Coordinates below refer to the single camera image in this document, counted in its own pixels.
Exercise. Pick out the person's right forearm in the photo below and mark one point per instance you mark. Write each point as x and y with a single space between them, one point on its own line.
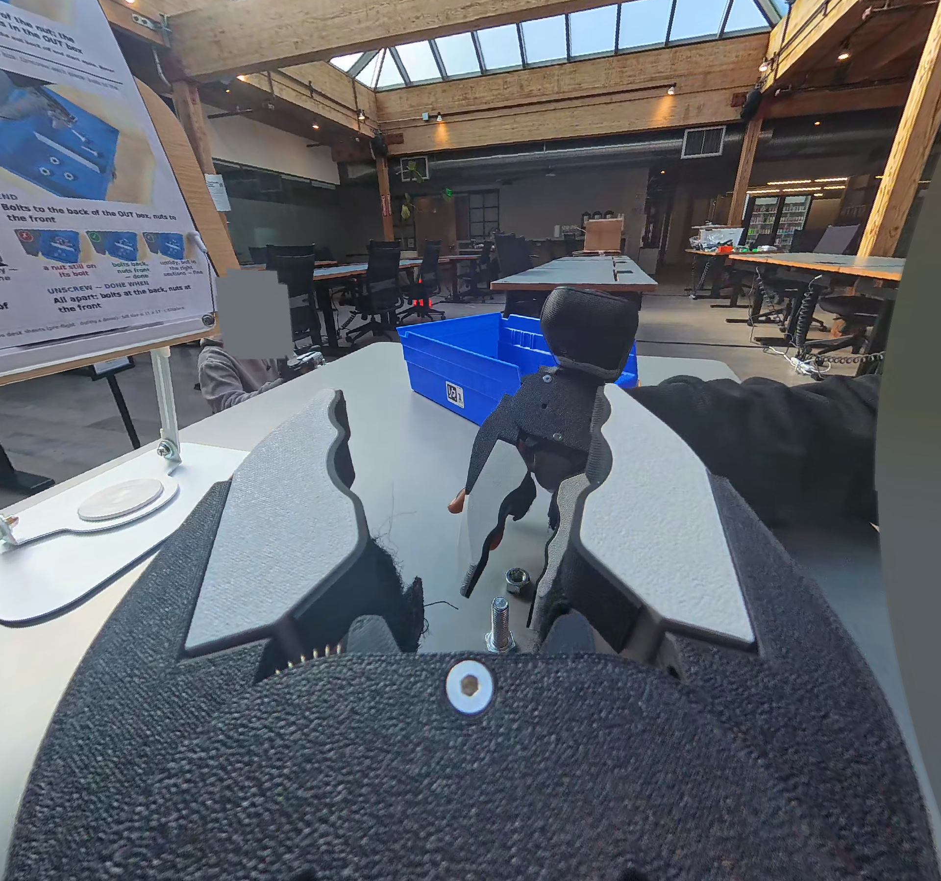
772 447

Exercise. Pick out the silver bolt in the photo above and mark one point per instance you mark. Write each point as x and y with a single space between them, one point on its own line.
500 620

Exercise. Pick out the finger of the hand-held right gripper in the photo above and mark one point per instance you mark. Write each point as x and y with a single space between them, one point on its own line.
474 521

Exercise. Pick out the wooden box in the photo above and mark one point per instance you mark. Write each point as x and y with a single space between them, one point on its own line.
604 235

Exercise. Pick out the wooden support post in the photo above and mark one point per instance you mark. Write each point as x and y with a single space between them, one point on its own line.
192 123
908 160
384 175
744 175

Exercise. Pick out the grey wood-edged table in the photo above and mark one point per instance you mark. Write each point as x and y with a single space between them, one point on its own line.
823 263
573 274
345 272

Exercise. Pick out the silver hex nut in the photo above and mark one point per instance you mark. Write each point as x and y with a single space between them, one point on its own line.
518 581

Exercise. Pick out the hanging green plant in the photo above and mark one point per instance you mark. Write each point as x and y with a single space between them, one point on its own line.
415 169

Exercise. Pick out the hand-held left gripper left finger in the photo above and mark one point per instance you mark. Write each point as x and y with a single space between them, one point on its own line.
272 543

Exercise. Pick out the white wall vent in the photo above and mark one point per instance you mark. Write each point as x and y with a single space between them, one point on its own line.
703 143

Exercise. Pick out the instruction sheet on stand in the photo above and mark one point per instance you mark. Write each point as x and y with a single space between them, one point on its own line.
198 182

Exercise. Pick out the person's right hand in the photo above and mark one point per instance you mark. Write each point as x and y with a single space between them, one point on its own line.
551 469

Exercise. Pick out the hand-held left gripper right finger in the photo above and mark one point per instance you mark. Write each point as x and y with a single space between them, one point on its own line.
661 528

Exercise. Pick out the blue plastic bin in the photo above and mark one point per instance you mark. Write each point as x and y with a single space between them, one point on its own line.
441 359

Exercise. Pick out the drinks refrigerator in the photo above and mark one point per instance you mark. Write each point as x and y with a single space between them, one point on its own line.
779 219

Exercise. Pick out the printed instruction sheet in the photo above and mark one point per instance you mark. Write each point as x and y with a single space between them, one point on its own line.
88 160

